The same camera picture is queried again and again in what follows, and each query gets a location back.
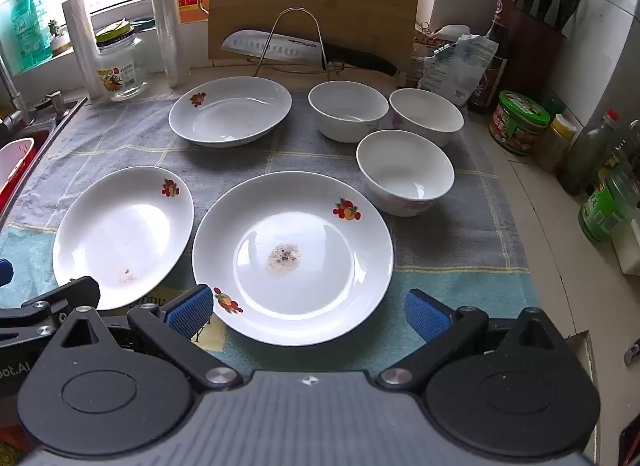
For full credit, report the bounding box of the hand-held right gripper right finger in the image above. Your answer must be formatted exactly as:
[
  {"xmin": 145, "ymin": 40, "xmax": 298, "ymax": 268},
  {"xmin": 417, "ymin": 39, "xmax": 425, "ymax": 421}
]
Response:
[{"xmin": 376, "ymin": 288, "xmax": 564, "ymax": 393}]

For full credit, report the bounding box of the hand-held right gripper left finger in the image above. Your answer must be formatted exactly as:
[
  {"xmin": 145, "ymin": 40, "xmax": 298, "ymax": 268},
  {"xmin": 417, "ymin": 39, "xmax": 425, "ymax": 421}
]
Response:
[{"xmin": 60, "ymin": 285, "xmax": 239, "ymax": 392}]

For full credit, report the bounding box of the white fruit print plate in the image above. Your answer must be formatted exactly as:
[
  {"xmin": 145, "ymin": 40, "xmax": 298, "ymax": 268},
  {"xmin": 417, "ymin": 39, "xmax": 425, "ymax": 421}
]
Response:
[
  {"xmin": 52, "ymin": 166, "xmax": 195, "ymax": 311},
  {"xmin": 192, "ymin": 171, "xmax": 394, "ymax": 347},
  {"xmin": 168, "ymin": 76, "xmax": 293, "ymax": 148}
]

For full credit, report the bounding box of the white floral print bowl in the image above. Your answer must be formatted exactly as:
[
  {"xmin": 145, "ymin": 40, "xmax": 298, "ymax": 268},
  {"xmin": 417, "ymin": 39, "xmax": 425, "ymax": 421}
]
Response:
[{"xmin": 356, "ymin": 130, "xmax": 455, "ymax": 217}]

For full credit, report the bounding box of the white ceramic bowl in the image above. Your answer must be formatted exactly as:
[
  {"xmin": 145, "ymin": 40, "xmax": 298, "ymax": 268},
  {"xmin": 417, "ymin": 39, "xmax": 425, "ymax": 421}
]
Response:
[
  {"xmin": 307, "ymin": 80, "xmax": 390, "ymax": 143},
  {"xmin": 389, "ymin": 88, "xmax": 465, "ymax": 147}
]

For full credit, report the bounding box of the red and white basket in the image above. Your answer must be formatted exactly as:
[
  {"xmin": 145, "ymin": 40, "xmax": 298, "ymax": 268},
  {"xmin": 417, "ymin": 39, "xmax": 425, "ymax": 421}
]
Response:
[{"xmin": 0, "ymin": 138, "xmax": 36, "ymax": 217}]

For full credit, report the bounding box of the steel sink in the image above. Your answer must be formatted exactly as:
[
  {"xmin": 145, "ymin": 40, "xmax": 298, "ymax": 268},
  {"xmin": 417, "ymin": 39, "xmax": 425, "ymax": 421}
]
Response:
[{"xmin": 0, "ymin": 94, "xmax": 92, "ymax": 227}]

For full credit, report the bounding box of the metal faucet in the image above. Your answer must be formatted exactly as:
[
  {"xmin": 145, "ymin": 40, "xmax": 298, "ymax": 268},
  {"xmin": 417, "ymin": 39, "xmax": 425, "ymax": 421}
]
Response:
[{"xmin": 0, "ymin": 52, "xmax": 32, "ymax": 129}]

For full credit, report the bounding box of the grey checked towel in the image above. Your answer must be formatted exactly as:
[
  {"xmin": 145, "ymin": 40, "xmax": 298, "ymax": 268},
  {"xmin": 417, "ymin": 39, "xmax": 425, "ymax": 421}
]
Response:
[{"xmin": 0, "ymin": 90, "xmax": 542, "ymax": 397}]

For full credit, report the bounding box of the green plastic bottle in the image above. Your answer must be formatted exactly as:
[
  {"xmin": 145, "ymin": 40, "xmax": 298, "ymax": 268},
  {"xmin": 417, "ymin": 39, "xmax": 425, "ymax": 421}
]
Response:
[{"xmin": 578, "ymin": 166, "xmax": 640, "ymax": 247}]

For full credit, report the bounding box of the green sauce jar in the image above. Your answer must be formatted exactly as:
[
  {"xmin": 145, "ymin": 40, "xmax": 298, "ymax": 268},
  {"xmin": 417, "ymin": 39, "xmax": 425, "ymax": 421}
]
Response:
[{"xmin": 488, "ymin": 90, "xmax": 551, "ymax": 156}]

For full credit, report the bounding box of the white plastic container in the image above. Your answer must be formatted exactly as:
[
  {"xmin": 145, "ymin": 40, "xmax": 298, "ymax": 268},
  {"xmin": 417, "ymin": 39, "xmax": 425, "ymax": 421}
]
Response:
[{"xmin": 612, "ymin": 216, "xmax": 640, "ymax": 277}]

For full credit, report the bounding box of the yellow lid spice jar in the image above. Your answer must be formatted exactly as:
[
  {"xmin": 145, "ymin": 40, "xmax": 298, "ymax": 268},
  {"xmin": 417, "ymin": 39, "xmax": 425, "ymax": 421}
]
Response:
[{"xmin": 537, "ymin": 113, "xmax": 579, "ymax": 175}]

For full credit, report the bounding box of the glass jar yellow lid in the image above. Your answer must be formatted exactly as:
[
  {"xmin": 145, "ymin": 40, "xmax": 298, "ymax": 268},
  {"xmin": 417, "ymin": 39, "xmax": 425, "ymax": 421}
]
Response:
[{"xmin": 95, "ymin": 20, "xmax": 150, "ymax": 103}]

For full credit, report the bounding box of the clear bottle red cap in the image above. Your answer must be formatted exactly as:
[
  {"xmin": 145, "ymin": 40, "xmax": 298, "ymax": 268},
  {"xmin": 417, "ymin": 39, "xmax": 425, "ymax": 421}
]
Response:
[{"xmin": 557, "ymin": 110, "xmax": 621, "ymax": 197}]

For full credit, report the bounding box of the short plastic wrap roll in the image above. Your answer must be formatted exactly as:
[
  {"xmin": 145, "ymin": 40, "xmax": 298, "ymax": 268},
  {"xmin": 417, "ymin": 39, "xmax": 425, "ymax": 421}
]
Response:
[{"xmin": 62, "ymin": 0, "xmax": 109, "ymax": 102}]

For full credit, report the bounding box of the small potted plant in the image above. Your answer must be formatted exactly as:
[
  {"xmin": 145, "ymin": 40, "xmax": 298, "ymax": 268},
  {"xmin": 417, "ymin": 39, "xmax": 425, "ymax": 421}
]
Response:
[{"xmin": 47, "ymin": 18, "xmax": 71, "ymax": 54}]

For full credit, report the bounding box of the green soap bottle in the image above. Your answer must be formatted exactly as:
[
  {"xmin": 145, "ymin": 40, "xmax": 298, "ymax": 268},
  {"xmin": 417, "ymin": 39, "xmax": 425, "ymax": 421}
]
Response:
[{"xmin": 10, "ymin": 0, "xmax": 54, "ymax": 69}]

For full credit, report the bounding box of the white printed packet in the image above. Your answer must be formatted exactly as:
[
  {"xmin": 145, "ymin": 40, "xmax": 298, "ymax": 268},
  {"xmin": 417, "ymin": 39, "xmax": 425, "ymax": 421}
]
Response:
[{"xmin": 424, "ymin": 34, "xmax": 501, "ymax": 107}]

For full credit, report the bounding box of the red and white packet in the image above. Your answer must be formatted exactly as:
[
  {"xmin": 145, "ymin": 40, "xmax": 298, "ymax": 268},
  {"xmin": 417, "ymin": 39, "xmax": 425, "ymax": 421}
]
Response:
[{"xmin": 412, "ymin": 32, "xmax": 439, "ymax": 89}]

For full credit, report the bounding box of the dark soy sauce bottle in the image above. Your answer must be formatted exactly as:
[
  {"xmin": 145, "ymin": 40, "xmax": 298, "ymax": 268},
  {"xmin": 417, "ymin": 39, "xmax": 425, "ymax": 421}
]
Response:
[{"xmin": 467, "ymin": 0, "xmax": 511, "ymax": 114}]

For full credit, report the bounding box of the white plastic bag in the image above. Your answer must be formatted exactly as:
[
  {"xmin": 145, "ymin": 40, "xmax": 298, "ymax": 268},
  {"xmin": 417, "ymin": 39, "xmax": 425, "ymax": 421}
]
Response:
[{"xmin": 439, "ymin": 24, "xmax": 485, "ymax": 44}]

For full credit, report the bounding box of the tall plastic wrap roll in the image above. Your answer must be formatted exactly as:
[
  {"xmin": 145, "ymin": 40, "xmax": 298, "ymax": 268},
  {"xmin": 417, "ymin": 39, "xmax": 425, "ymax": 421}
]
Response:
[{"xmin": 148, "ymin": 0, "xmax": 184, "ymax": 88}]

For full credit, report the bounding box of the brown knife block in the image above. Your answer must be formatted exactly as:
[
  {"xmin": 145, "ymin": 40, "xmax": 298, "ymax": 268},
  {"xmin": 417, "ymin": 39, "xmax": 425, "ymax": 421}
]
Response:
[{"xmin": 509, "ymin": 0, "xmax": 569, "ymax": 92}]

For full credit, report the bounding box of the black handled kitchen knife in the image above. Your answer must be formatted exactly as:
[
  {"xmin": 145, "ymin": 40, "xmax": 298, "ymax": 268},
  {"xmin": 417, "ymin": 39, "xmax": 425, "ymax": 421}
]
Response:
[{"xmin": 221, "ymin": 30, "xmax": 399, "ymax": 77}]

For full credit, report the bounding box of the metal wire rack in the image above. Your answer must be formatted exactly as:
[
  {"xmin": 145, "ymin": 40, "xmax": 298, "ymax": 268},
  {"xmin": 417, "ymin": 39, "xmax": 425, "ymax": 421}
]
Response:
[{"xmin": 252, "ymin": 6, "xmax": 352, "ymax": 78}]

